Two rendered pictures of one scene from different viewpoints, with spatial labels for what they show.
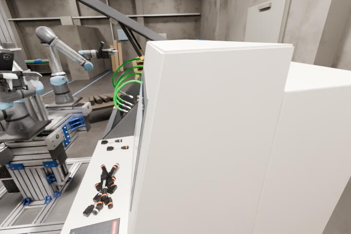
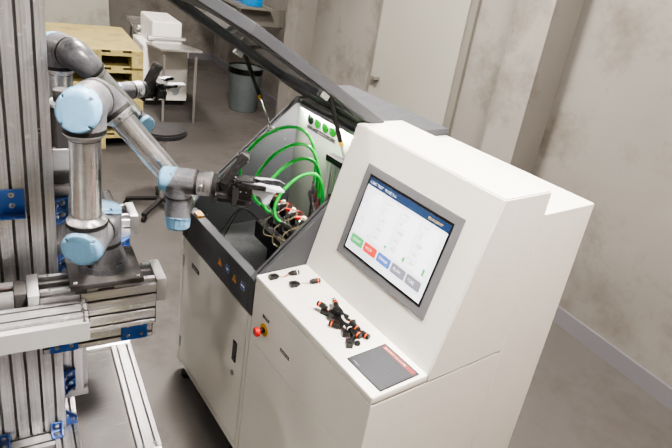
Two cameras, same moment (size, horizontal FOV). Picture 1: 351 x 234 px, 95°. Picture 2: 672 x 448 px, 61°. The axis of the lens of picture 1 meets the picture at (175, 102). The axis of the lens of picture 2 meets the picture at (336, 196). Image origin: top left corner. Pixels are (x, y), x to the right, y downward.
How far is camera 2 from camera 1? 1.53 m
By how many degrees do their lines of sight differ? 26
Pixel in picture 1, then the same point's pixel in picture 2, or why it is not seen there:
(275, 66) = (543, 202)
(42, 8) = not seen: outside the picture
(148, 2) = not seen: outside the picture
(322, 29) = (535, 72)
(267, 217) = (520, 309)
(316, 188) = (550, 283)
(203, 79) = (516, 211)
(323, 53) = (534, 110)
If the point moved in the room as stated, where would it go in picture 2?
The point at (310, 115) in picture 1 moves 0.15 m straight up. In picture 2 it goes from (553, 228) to (568, 185)
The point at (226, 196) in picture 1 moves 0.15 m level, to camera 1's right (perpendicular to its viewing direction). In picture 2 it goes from (505, 288) to (540, 283)
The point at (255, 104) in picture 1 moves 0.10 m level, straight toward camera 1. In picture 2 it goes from (531, 223) to (540, 238)
